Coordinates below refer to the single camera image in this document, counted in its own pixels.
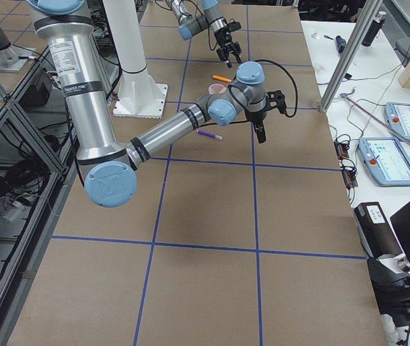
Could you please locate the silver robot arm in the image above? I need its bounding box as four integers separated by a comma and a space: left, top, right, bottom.
166, 1, 241, 68
29, 1, 269, 208

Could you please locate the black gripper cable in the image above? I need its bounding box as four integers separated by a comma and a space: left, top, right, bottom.
228, 59, 298, 127

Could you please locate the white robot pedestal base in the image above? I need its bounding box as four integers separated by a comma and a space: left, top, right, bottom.
103, 0, 168, 119

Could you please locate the aluminium frame post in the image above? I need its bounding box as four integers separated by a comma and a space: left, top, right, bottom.
319, 0, 383, 113

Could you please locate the black water bottle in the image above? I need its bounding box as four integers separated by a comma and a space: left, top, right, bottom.
362, 11, 386, 47

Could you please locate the purple marker pen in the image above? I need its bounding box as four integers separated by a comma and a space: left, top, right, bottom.
196, 130, 223, 141

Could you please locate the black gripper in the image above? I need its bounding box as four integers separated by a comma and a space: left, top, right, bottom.
214, 27, 242, 63
246, 110, 267, 143

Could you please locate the near blue teach pendant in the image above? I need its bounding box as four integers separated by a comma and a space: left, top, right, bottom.
358, 137, 410, 187

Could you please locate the black cardboard box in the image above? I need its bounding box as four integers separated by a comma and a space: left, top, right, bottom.
354, 202, 403, 258

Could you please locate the orange marker pen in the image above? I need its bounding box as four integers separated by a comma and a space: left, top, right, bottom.
212, 75, 233, 83

